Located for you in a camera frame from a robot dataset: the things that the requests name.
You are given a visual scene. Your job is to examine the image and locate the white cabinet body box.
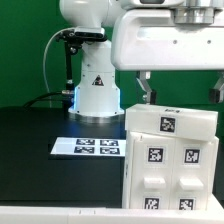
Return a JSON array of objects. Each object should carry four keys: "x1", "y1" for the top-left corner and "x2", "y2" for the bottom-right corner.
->
[{"x1": 122, "y1": 132, "x2": 219, "y2": 210}]

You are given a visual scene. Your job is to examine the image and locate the white L-shaped fence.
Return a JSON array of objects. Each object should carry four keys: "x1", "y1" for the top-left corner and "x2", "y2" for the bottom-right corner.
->
[{"x1": 0, "y1": 196, "x2": 224, "y2": 224}]

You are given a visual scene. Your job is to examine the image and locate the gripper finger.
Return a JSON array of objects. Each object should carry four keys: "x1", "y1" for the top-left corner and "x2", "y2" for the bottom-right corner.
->
[
  {"x1": 209, "y1": 71, "x2": 224, "y2": 103},
  {"x1": 136, "y1": 71, "x2": 157, "y2": 105}
]

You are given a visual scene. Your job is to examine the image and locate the white cabinet top block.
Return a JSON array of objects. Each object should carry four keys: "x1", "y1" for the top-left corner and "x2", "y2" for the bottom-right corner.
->
[{"x1": 125, "y1": 104, "x2": 218, "y2": 141}]

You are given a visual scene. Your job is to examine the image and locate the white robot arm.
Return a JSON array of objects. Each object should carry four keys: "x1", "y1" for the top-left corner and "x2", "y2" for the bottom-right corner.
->
[{"x1": 59, "y1": 0, "x2": 224, "y2": 118}]

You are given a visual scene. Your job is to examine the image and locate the black camera on stand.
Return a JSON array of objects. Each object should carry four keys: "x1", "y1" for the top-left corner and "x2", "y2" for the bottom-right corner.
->
[{"x1": 56, "y1": 26, "x2": 107, "y2": 108}]

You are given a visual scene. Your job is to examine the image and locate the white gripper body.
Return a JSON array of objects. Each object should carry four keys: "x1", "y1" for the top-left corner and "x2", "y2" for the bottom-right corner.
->
[{"x1": 111, "y1": 9, "x2": 224, "y2": 71}]

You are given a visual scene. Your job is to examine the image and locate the white marker sheet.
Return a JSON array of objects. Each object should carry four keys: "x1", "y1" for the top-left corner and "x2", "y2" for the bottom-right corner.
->
[{"x1": 51, "y1": 137, "x2": 126, "y2": 157}]

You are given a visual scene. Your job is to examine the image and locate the grey camera cable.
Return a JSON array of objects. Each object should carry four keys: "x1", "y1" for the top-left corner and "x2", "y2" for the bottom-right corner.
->
[{"x1": 42, "y1": 27, "x2": 75, "y2": 109}]

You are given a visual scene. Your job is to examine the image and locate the black base cables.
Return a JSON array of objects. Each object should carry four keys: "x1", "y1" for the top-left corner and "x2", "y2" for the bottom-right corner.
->
[{"x1": 23, "y1": 90, "x2": 75, "y2": 109}]

